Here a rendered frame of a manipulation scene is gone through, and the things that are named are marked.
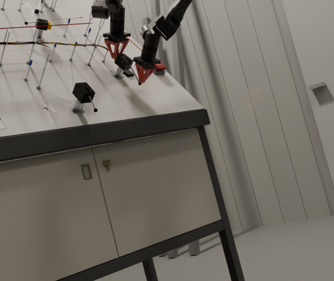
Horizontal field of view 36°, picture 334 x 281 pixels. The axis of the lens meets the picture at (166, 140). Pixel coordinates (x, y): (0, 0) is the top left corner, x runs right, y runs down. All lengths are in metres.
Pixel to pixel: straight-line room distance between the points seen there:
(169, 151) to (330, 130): 2.42
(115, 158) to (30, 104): 0.35
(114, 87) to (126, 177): 0.39
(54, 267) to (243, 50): 3.35
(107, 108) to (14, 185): 0.48
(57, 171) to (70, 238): 0.22
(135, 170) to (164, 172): 0.14
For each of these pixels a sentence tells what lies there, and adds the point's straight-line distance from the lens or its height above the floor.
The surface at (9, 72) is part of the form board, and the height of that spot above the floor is 1.13.
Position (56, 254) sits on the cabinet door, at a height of 0.48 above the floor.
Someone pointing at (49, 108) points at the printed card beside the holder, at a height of 0.95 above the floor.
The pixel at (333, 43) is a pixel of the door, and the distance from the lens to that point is 4.29.
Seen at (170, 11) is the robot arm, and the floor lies 1.23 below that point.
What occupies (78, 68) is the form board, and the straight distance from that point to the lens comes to 2.11.
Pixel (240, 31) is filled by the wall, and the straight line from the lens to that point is 4.73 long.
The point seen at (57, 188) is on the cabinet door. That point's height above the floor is 0.68.
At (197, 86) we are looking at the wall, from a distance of 4.98.
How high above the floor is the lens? 0.62
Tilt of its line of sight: 4 degrees up
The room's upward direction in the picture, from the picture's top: 15 degrees counter-clockwise
